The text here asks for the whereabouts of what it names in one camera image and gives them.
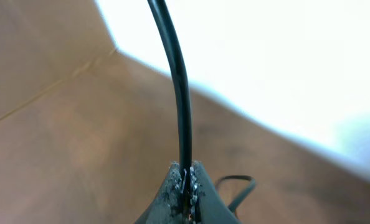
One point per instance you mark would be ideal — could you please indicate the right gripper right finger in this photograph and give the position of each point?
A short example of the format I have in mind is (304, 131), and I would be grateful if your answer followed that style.
(208, 208)

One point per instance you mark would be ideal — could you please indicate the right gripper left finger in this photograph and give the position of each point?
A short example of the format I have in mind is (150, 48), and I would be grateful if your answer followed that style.
(165, 207)

